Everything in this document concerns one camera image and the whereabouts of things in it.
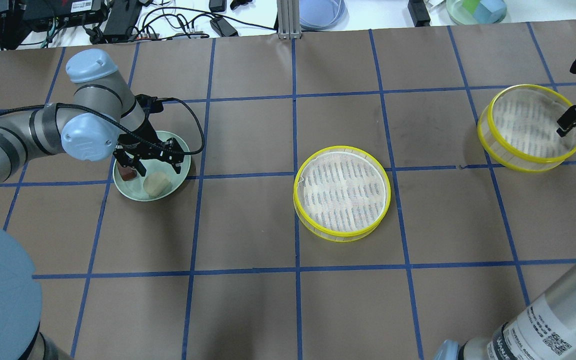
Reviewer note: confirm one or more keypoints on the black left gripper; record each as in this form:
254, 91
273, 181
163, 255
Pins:
143, 138

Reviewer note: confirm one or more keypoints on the beige bun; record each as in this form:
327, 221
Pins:
156, 184

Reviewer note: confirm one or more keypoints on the yellow steamer basket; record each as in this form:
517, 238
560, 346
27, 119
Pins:
518, 129
341, 193

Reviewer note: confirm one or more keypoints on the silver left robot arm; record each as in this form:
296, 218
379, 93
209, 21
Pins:
106, 119

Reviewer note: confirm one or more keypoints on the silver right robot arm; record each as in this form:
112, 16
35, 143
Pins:
544, 330

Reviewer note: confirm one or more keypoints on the brown bun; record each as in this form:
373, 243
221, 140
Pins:
127, 173

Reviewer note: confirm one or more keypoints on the pale green plate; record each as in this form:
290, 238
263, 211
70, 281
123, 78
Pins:
133, 189

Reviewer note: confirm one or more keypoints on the blue sponge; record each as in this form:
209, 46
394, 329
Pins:
490, 11

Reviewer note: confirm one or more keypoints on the green sponge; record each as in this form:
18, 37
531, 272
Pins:
470, 6

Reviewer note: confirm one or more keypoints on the black power brick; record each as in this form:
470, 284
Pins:
222, 27

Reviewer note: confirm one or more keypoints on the black power adapter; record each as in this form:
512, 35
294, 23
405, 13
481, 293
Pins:
419, 13

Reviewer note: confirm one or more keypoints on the blue plate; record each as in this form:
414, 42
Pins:
318, 15

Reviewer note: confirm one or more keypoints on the aluminium frame post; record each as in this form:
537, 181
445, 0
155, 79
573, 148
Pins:
288, 15

